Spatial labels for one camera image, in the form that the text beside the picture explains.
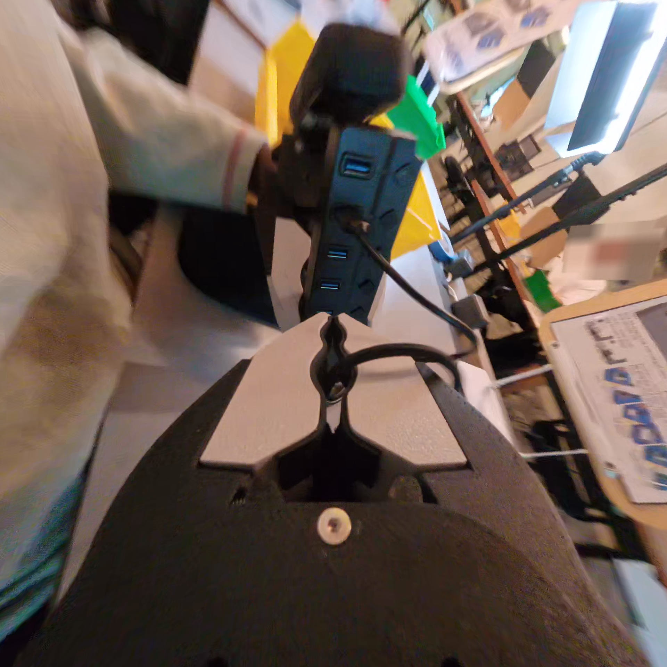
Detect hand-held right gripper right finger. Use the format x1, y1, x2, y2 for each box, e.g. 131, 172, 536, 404
333, 314, 468, 468

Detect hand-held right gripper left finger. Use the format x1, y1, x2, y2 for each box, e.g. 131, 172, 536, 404
199, 313, 334, 468

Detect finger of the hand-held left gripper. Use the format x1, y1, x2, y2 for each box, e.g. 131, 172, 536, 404
298, 229, 322, 323

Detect black usb hub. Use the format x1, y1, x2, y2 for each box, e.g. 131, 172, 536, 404
305, 125, 424, 326

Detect black usb cable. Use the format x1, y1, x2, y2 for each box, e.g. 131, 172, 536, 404
319, 204, 477, 402

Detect person's left forearm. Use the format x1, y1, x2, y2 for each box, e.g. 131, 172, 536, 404
63, 28, 277, 215

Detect yellow plastic bin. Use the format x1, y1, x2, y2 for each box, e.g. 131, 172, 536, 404
254, 20, 319, 149
390, 174, 444, 261

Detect dark cloth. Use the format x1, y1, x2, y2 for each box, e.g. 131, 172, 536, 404
52, 0, 212, 87
177, 207, 281, 328

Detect white paper box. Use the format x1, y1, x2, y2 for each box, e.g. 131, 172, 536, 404
458, 361, 503, 423

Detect blue tape roll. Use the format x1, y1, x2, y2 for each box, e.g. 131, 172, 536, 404
428, 233, 459, 266

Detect board with printed tags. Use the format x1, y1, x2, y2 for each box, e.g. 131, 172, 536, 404
423, 0, 576, 96

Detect small green plastic bin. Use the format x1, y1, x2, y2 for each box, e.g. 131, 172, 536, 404
522, 270, 562, 313

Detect cardboard box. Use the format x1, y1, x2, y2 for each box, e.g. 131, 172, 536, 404
520, 207, 570, 267

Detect studio light panel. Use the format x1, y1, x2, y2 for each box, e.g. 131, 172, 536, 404
543, 0, 665, 158

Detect person's beige sweater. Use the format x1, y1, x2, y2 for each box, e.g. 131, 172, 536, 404
0, 0, 173, 527

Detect person's blue jeans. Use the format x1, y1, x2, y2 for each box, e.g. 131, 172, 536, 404
0, 466, 89, 644

